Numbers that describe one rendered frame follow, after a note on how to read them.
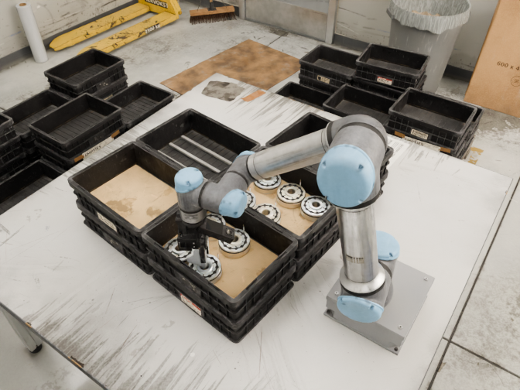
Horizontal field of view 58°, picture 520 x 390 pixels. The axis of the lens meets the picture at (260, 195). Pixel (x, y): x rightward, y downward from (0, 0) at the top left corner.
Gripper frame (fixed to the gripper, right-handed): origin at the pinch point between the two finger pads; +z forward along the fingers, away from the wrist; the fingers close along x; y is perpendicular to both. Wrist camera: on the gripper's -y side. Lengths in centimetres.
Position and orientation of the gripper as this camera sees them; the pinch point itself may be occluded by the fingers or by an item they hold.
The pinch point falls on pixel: (206, 260)
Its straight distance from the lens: 150.8
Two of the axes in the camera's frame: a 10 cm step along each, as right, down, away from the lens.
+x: -0.2, 6.8, -7.3
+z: 0.1, 7.3, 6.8
